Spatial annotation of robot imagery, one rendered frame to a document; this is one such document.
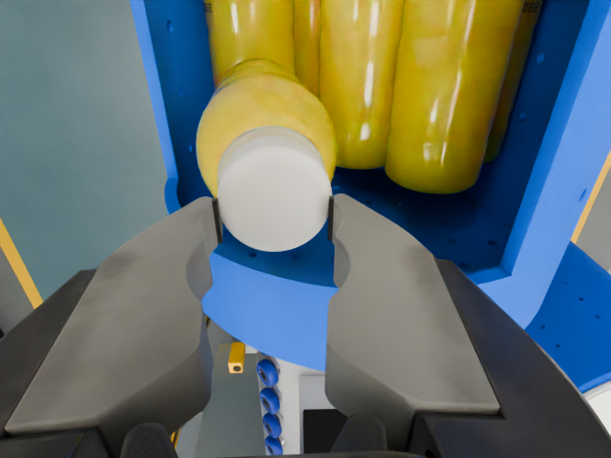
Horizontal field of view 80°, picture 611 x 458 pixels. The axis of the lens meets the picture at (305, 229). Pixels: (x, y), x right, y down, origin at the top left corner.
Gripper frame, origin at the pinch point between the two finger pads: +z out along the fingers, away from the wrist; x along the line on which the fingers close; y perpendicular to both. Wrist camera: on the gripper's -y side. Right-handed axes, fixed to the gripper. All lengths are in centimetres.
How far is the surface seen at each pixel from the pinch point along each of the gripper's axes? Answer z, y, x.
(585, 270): 42, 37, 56
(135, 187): 126, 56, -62
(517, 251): 2.1, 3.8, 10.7
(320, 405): 26, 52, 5
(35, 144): 127, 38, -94
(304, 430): 21, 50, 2
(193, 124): 18.9, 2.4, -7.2
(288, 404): 32, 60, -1
